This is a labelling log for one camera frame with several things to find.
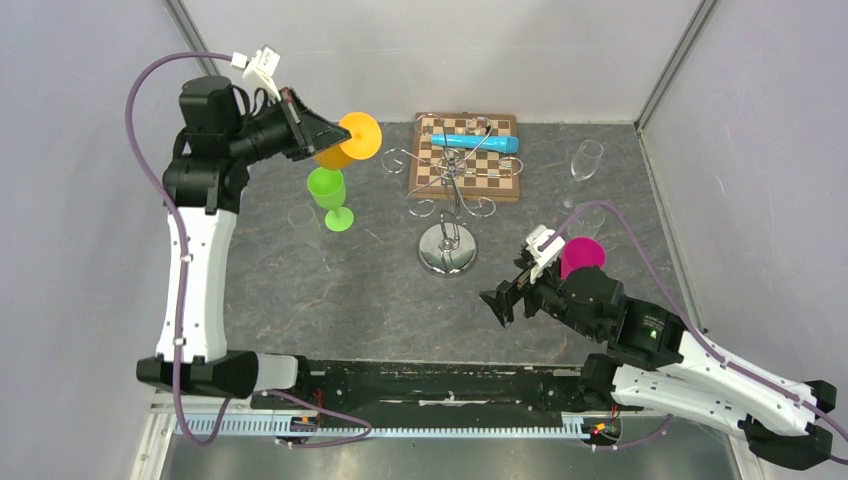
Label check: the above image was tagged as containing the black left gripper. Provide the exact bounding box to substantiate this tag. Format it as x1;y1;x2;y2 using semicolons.
226;87;351;166

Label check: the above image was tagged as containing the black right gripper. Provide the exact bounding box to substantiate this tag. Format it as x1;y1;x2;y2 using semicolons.
479;253;602;341

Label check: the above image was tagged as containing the orange plastic wine glass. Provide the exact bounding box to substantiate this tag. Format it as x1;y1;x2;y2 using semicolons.
315;112;383;170

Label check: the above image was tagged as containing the green plastic wine glass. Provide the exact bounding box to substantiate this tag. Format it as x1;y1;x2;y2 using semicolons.
307;167;354;232

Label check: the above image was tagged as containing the chrome wine glass rack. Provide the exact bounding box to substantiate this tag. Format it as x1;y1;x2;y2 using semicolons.
380;147;497;277

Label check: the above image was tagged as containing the pink plastic wine glass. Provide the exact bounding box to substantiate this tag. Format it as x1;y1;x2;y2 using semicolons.
560;237;606;280

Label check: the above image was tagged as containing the clear wine glass back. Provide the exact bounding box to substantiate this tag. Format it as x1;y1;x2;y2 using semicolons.
287;204;322;250

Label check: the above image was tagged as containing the clear wine glass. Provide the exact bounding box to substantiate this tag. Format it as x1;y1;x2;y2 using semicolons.
555;139;604;214
567;204;606;239
287;204;322;250

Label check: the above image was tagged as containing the clear wine glass front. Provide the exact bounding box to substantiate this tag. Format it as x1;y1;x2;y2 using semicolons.
567;204;606;239

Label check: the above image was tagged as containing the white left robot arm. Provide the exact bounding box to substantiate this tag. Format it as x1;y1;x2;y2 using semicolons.
136;76;352;408

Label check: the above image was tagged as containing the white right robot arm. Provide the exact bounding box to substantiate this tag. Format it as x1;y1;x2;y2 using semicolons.
480;267;837;471

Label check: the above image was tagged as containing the wooden chess board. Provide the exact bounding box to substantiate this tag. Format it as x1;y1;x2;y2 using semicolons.
401;112;521;202

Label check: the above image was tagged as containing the blue cylindrical tube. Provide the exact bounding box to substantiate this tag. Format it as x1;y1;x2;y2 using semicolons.
430;134;520;154

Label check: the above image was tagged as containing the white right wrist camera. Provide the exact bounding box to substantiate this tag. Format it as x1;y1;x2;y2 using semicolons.
521;225;566;284

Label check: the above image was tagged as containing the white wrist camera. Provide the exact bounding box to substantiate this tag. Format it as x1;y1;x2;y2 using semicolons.
230;45;281;101
521;225;566;284

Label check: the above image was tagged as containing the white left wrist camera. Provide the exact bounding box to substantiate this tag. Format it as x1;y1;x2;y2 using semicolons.
230;45;281;101

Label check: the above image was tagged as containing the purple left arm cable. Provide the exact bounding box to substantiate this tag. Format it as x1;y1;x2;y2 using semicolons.
124;52;374;450

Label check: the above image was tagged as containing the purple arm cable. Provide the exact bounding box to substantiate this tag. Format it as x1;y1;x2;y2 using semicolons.
124;52;374;450
543;200;848;465

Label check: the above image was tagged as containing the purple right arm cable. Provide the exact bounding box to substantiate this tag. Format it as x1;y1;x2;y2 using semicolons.
543;200;848;465

